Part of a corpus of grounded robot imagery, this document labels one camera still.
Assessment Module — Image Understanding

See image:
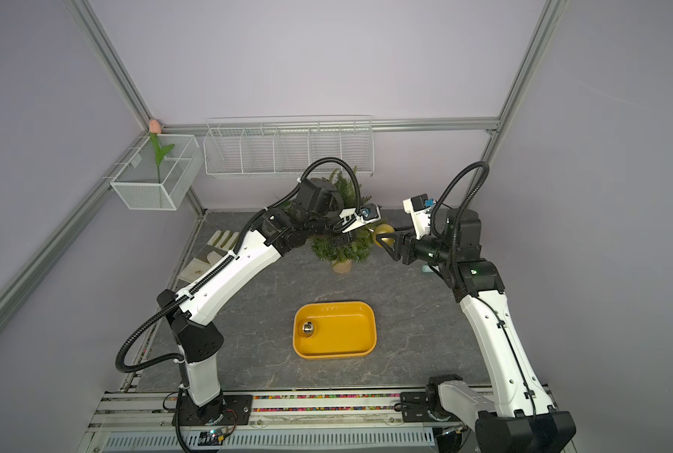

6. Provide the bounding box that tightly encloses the small green christmas tree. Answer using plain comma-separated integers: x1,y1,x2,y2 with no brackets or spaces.
311,170,374,273

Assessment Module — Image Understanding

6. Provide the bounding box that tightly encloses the gold ornament ball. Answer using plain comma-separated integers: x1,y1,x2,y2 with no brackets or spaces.
372,224,396,248

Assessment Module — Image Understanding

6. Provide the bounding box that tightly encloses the yellow plastic tray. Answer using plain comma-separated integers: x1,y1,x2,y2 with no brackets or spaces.
292,301,378,360

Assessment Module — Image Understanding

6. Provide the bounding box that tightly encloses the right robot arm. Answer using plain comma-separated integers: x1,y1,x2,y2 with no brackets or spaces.
375,210,576,452

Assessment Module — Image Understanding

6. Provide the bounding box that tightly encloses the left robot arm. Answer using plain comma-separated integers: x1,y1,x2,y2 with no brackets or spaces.
158,177,362,420

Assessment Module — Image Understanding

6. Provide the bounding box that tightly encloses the silver ornament ball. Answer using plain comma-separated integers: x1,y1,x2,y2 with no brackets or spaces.
301,321,315,337

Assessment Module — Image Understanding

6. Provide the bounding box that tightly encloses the white green gardening glove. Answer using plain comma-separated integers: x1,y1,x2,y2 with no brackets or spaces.
178,230,240,283

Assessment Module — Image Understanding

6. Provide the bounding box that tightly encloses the small white mesh basket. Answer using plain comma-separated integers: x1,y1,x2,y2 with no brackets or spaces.
110,134,204,211

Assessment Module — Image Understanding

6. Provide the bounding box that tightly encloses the pink artificial tulip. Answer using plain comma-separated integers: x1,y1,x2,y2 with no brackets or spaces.
149,119,174,183

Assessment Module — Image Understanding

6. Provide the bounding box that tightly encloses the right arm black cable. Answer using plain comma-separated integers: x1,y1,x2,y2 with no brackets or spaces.
429,160,491,284

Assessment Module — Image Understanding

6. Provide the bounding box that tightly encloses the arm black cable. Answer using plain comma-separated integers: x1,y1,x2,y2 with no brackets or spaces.
114,157,363,374
429,160,491,284

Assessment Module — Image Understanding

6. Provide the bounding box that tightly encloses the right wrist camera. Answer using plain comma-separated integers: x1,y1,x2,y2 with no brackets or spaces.
403,194,435,240

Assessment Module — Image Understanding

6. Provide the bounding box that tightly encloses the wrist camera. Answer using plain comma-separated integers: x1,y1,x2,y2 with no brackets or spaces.
403,194,435,240
340,203,381,232

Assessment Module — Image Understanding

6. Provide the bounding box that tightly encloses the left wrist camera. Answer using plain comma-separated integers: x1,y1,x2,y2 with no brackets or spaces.
340,203,381,232

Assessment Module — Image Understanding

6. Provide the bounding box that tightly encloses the long white wire basket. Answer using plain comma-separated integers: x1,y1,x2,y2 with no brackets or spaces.
204,115,375,177

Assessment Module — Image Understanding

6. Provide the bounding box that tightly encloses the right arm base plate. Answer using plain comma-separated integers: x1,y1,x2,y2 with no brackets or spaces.
395,386,482,425

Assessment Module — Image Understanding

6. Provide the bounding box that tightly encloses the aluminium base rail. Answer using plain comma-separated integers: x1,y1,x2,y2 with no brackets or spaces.
88,387,463,433

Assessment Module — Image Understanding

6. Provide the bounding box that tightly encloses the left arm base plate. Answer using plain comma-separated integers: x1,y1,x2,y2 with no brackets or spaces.
175,394,254,427

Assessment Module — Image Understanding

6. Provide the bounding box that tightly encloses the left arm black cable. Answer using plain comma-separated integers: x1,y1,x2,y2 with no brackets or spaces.
114,157,363,374

